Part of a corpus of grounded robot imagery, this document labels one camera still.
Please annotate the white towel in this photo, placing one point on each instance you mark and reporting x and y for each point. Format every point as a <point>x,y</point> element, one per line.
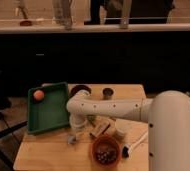
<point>72,139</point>

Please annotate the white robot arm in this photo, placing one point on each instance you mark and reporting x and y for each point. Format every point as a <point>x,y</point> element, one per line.
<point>168,119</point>

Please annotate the small dark cup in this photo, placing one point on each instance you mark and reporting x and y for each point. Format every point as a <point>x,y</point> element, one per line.
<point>107,93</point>

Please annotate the dark brown bowl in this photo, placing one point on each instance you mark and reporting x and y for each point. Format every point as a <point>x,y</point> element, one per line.
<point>77,88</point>

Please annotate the wooden block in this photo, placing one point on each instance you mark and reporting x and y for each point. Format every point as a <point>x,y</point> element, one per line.
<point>99,129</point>

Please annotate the white cup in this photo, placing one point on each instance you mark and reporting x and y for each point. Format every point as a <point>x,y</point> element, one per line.
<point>121,128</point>

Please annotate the green plastic tray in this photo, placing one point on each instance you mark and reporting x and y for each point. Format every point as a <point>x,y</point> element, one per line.
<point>49,113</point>

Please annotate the orange ball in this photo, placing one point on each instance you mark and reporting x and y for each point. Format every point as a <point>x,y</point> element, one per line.
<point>38,95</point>

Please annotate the orange bowl with beads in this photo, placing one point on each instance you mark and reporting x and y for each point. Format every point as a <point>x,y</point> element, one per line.
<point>105,151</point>

